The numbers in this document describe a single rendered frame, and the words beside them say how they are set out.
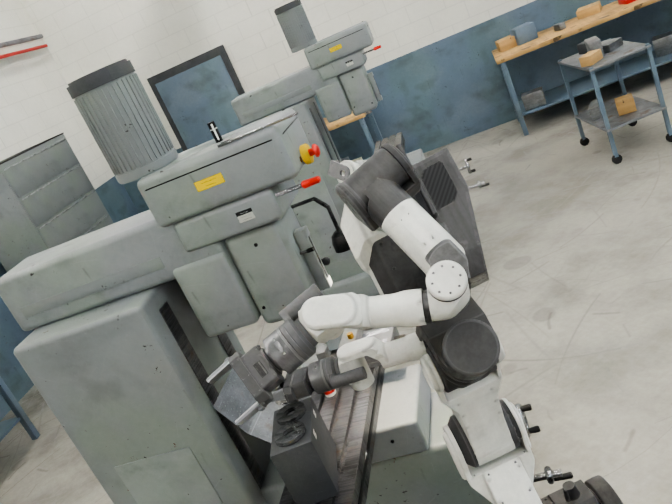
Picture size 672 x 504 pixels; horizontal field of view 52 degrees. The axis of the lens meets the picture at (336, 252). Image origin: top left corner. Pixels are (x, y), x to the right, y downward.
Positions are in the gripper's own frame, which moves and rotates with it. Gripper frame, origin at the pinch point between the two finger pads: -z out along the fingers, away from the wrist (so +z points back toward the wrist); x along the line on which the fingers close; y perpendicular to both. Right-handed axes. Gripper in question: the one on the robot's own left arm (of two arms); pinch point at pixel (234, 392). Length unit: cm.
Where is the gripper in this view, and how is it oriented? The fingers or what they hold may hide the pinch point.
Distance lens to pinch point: 142.3
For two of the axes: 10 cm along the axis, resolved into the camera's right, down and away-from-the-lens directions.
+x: -6.0, -7.0, 3.8
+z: 7.7, -6.4, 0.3
